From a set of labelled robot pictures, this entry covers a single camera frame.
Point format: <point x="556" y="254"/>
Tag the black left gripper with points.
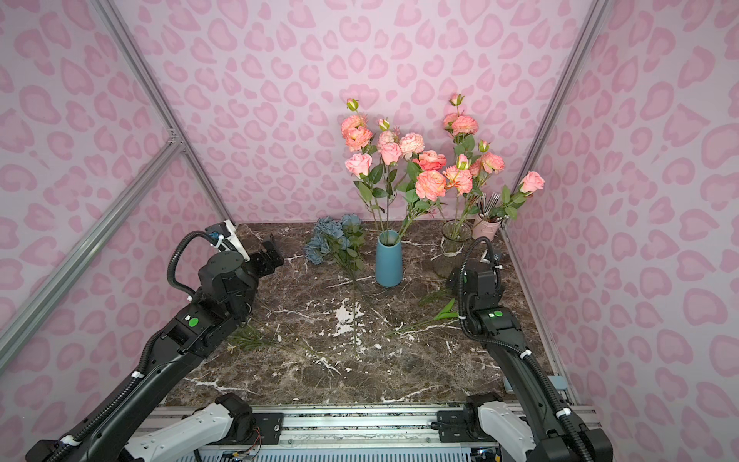
<point x="268" y="257"/>

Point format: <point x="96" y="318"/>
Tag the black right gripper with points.
<point x="481" y="276"/>

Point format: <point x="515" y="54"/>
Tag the pink peony spray stem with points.
<point x="474" y="164"/>

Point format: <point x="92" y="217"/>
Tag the large pink rose stem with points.
<point x="430" y="160"/>

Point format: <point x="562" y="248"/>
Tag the pink artificial rose stem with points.
<point x="512" y="200"/>

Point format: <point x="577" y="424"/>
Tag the pale pink rose spray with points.
<point x="411" y="144"/>

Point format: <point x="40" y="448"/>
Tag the pink rosebud stem pair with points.
<point x="388" y="144"/>

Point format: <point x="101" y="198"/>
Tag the cream pink rose bunch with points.
<point x="425" y="192"/>

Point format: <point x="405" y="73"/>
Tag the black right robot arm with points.
<point x="550" y="429"/>

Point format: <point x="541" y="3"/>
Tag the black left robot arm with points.
<point x="221" y="304"/>

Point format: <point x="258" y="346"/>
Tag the clear glass vase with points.
<point x="450" y="245"/>

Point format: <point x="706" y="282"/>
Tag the teal ceramic vase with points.
<point x="388" y="259"/>

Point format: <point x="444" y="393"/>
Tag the pink pencil cup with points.
<point x="486" y="225"/>

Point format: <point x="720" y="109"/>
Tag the blue artificial rose bunch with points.
<point x="339" y="241"/>

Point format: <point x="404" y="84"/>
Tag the light blue flat block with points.
<point x="559" y="383"/>

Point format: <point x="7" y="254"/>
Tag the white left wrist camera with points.
<point x="225" y="236"/>

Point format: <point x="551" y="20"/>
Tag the diagonal aluminium frame bar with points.
<point x="38" y="307"/>

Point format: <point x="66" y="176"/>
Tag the aluminium frame post right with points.
<point x="597" y="16"/>

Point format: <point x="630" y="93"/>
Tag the aluminium frame post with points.
<point x="597" y="16"/>
<point x="125" y="42"/>

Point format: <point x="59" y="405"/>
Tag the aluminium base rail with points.
<point x="385" y="432"/>

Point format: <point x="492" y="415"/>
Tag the aluminium frame post left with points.
<point x="125" y="42"/>

